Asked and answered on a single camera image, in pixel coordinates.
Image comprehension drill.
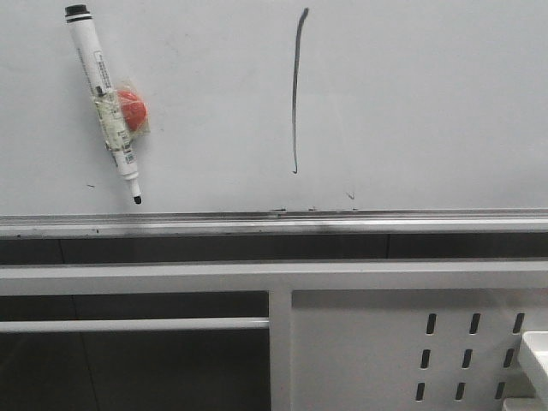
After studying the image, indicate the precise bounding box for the red round magnet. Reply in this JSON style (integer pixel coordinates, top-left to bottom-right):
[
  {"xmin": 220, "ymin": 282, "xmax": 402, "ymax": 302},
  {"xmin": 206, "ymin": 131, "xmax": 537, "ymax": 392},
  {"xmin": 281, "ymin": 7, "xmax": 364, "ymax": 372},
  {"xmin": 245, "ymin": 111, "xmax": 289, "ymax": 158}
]
[{"xmin": 116, "ymin": 89, "xmax": 147, "ymax": 132}]

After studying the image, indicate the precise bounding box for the white whiteboard marker pen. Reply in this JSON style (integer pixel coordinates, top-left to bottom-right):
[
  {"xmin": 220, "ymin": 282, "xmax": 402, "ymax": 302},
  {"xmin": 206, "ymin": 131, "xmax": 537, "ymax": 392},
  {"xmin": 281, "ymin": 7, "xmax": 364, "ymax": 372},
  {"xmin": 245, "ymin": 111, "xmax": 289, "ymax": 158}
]
[{"xmin": 65, "ymin": 4, "xmax": 142, "ymax": 205}]

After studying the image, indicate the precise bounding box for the white whiteboard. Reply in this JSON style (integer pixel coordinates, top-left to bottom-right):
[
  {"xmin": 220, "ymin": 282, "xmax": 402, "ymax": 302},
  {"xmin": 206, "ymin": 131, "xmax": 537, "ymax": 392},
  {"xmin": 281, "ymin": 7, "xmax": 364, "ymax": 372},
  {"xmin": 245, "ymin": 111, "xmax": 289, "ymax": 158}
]
[{"xmin": 1, "ymin": 1, "xmax": 547, "ymax": 238}]

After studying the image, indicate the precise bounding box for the white plastic bin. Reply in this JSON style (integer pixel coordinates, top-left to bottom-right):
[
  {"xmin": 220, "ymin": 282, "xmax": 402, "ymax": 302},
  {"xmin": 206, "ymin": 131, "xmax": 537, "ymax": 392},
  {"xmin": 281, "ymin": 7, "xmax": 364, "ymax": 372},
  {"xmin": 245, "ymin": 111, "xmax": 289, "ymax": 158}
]
[{"xmin": 502, "ymin": 331, "xmax": 547, "ymax": 410}]

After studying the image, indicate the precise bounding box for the white metal rack frame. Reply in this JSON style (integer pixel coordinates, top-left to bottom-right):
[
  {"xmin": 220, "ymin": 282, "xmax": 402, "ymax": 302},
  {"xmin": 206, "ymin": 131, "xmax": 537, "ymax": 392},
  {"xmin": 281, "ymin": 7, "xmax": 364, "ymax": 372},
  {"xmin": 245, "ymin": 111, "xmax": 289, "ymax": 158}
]
[{"xmin": 1, "ymin": 259, "xmax": 547, "ymax": 410}]

